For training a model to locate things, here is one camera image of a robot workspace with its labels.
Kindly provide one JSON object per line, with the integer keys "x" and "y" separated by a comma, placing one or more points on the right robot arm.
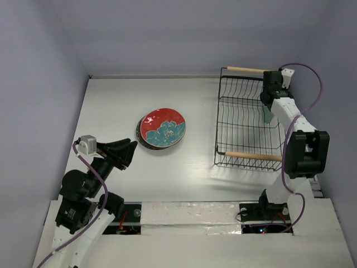
{"x": 305, "y": 148}

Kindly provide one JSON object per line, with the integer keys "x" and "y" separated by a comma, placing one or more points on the black wire dish rack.
{"x": 240, "y": 124}

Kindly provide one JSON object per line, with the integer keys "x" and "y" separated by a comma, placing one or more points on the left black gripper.
{"x": 120, "y": 156}

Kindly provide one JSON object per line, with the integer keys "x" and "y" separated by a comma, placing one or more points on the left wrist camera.
{"x": 87, "y": 145}

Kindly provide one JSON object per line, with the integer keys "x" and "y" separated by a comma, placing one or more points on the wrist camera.
{"x": 286, "y": 77}
{"x": 87, "y": 145}

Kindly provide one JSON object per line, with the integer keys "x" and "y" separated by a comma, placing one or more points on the white front platform board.
{"x": 200, "y": 234}

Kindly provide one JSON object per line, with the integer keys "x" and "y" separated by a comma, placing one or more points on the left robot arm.
{"x": 87, "y": 207}

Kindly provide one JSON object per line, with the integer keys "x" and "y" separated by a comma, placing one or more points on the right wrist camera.
{"x": 286, "y": 77}

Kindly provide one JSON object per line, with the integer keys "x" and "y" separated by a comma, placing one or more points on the grey deer snowflake plate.
{"x": 168, "y": 134}

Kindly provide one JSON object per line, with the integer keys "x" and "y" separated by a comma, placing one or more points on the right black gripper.
{"x": 272, "y": 87}

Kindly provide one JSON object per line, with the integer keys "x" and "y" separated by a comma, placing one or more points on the green leaf plate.
{"x": 268, "y": 115}

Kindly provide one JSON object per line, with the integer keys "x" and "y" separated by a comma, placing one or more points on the red teal flower plate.
{"x": 153, "y": 120}

